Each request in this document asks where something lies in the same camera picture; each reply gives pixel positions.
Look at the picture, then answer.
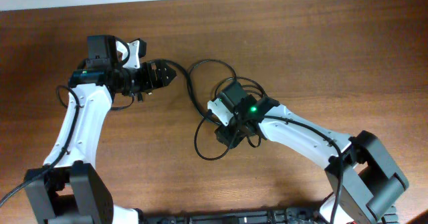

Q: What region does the black usb cable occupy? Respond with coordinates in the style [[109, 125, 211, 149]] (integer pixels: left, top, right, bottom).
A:
[[146, 58, 268, 161]]

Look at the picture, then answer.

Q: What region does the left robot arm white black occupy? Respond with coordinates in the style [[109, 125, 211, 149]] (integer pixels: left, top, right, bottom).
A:
[[24, 35, 177, 223]]

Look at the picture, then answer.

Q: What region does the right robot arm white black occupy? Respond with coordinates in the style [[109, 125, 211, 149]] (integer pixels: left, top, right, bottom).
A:
[[207, 82, 409, 223]]

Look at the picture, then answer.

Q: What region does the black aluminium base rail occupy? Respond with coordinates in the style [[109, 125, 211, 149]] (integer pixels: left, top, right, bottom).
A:
[[143, 207, 399, 224]]

